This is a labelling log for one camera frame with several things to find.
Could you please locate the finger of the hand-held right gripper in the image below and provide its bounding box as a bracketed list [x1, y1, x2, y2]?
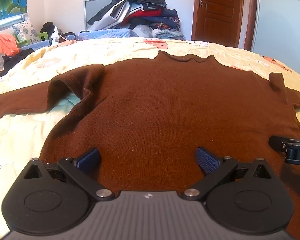
[268, 135, 292, 153]

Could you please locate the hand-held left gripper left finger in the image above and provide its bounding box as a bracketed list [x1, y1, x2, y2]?
[22, 147, 115, 202]

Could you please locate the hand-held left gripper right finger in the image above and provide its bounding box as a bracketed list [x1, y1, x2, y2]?
[181, 146, 277, 202]

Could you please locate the brown knit sweater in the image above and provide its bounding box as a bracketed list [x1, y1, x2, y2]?
[0, 50, 300, 240]

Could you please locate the dark clothes heap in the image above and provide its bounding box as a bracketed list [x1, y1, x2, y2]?
[0, 48, 35, 80]

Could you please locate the pile of clothes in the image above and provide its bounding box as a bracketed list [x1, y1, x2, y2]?
[87, 0, 187, 40]

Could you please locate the yellow floral bed sheet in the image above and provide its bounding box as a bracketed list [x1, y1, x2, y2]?
[0, 37, 300, 240]

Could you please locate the white wardrobe with flower stickers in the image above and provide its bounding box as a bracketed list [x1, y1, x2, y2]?
[251, 0, 300, 80]

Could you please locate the blue quilted blanket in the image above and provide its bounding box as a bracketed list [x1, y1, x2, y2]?
[76, 28, 138, 41]

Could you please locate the white plastic bag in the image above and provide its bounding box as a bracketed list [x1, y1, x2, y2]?
[49, 26, 66, 47]

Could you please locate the black garment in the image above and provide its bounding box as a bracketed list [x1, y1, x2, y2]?
[42, 22, 58, 34]

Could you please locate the orange plastic bag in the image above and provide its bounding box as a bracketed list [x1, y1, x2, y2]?
[0, 34, 20, 57]

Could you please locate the floral pillow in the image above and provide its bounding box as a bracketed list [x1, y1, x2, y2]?
[12, 19, 40, 47]

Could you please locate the brown wooden door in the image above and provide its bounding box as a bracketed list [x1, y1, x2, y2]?
[191, 0, 258, 49]

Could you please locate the grey framed panel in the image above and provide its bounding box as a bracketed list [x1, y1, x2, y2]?
[83, 0, 115, 32]

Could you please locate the window frame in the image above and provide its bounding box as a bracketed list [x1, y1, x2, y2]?
[0, 13, 30, 33]

